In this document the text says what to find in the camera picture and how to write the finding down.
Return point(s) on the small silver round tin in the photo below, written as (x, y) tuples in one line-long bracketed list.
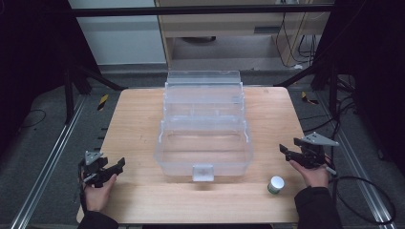
[(275, 185)]

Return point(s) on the aluminium rail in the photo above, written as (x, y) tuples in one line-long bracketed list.
[(47, 162), (356, 165)]

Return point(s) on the black horizontal bar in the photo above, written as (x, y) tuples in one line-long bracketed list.
[(197, 10)]

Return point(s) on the yellow-black striped tape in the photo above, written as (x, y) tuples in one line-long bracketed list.
[(308, 98), (102, 102)]

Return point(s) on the clear plastic storage box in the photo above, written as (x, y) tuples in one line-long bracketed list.
[(203, 127)]

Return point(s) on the beige wooden cabinet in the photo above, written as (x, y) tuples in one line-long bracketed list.
[(242, 31)]

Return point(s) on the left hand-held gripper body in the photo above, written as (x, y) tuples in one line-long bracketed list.
[(95, 173)]

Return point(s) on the person's right hand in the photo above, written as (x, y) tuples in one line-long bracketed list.
[(310, 175)]

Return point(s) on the black metal stand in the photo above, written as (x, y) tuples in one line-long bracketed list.
[(318, 79), (79, 86)]

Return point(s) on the white cabinet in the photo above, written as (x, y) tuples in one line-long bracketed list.
[(117, 35)]

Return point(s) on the person's left hand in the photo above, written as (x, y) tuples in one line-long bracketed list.
[(97, 195)]

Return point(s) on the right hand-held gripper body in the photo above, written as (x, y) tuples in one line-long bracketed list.
[(313, 151)]

